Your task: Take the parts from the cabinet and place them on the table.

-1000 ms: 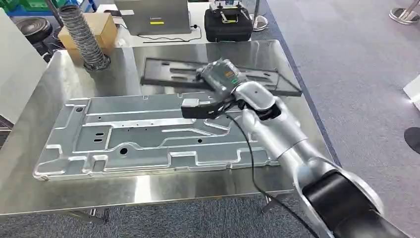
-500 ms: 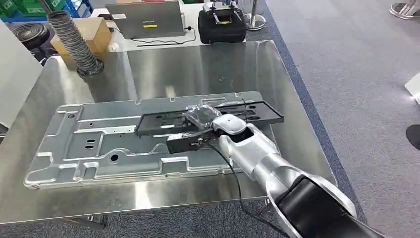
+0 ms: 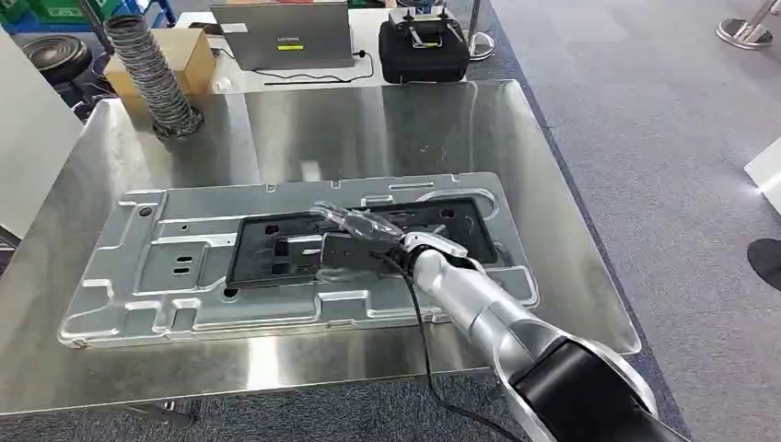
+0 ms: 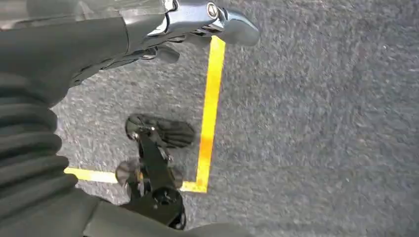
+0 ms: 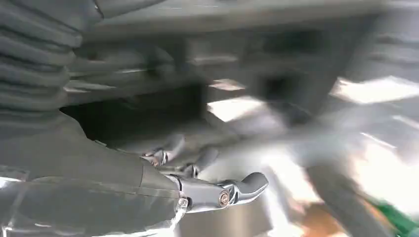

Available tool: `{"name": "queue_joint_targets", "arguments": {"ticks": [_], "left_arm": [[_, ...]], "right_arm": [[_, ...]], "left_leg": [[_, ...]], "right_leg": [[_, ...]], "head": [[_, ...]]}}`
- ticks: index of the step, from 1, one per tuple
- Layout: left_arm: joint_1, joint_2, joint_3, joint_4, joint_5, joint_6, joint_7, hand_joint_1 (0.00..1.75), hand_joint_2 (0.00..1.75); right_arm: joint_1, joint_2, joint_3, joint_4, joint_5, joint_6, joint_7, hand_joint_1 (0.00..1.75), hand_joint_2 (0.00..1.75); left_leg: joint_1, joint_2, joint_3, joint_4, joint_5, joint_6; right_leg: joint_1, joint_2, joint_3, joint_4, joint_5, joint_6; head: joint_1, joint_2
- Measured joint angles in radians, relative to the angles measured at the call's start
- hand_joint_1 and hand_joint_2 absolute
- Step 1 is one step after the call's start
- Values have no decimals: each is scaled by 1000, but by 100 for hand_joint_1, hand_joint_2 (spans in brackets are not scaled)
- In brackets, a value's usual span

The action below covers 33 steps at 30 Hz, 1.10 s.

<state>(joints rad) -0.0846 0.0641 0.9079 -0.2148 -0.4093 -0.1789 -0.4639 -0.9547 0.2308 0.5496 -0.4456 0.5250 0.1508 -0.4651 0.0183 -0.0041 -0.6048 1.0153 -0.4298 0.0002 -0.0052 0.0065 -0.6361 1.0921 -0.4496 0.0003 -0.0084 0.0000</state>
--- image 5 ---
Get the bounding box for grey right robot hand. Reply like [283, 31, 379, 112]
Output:
[0, 113, 270, 237]

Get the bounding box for green plastic object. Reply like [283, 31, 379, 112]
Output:
[373, 199, 419, 237]

